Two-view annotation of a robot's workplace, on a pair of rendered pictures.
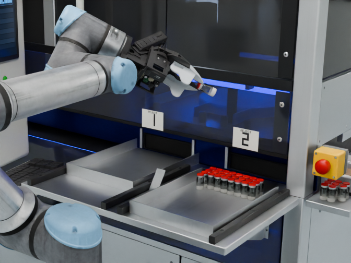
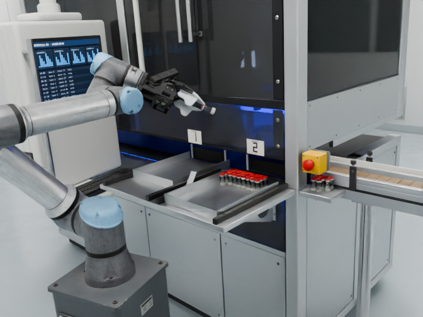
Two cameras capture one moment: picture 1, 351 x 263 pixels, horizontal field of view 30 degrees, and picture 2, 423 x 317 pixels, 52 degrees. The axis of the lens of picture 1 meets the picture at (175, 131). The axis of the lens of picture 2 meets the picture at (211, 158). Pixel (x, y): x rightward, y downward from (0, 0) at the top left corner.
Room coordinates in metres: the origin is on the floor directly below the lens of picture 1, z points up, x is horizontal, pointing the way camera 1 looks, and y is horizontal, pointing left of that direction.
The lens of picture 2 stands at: (0.18, -0.30, 1.47)
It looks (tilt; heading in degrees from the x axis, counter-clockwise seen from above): 17 degrees down; 9
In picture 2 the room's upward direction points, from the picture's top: 3 degrees counter-clockwise
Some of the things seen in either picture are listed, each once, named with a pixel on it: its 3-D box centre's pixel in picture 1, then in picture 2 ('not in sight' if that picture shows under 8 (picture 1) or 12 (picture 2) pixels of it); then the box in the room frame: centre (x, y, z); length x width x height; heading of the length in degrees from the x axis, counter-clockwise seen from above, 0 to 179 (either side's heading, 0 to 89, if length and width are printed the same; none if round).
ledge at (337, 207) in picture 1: (336, 201); (324, 191); (1.73, -0.46, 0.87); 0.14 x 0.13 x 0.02; 145
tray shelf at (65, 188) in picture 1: (165, 189); (198, 186); (1.79, 0.03, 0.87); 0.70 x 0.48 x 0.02; 55
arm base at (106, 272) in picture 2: not in sight; (107, 259); (1.26, 0.21, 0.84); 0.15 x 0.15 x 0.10
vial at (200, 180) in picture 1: (200, 181); (222, 179); (1.78, -0.07, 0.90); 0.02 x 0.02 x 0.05
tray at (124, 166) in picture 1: (135, 163); (182, 168); (1.95, 0.13, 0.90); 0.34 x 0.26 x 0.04; 145
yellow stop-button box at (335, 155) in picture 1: (329, 162); (315, 161); (1.71, -0.43, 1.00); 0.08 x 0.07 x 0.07; 145
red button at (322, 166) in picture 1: (323, 166); (308, 165); (1.67, -0.40, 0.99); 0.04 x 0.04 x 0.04; 55
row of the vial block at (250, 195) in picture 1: (227, 185); (241, 181); (1.75, -0.15, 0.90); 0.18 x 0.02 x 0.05; 55
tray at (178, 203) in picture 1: (206, 199); (222, 192); (1.66, -0.09, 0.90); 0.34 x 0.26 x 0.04; 145
